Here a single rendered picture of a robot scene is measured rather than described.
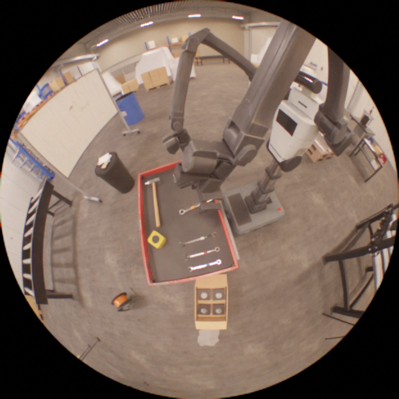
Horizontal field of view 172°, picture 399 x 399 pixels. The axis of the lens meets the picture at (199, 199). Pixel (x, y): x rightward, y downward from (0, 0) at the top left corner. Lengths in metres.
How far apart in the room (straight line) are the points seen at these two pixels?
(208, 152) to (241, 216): 1.21
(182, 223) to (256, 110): 0.64
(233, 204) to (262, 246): 0.64
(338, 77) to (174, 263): 0.93
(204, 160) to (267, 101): 0.17
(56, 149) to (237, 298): 3.18
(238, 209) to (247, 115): 1.27
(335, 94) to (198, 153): 0.40
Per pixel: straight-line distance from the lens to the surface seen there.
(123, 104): 3.95
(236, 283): 1.64
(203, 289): 1.47
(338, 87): 0.43
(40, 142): 2.44
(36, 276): 3.01
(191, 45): 0.60
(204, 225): 0.71
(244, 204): 1.48
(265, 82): 0.24
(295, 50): 0.26
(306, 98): 0.74
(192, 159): 0.26
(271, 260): 1.74
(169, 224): 0.76
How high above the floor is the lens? 1.59
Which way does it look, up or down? 63 degrees down
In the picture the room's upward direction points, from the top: 15 degrees counter-clockwise
